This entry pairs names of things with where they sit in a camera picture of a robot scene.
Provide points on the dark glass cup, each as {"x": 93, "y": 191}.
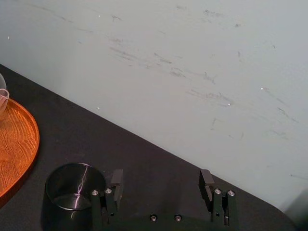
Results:
{"x": 68, "y": 199}

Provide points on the clear glass pitcher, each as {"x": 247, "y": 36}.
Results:
{"x": 3, "y": 96}

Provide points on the round orange wooden tray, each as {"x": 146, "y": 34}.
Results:
{"x": 15, "y": 146}

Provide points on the black table cloth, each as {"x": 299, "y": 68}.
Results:
{"x": 134, "y": 168}

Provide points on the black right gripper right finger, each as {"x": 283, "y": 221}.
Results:
{"x": 220, "y": 202}

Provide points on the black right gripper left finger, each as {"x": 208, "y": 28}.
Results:
{"x": 113, "y": 195}

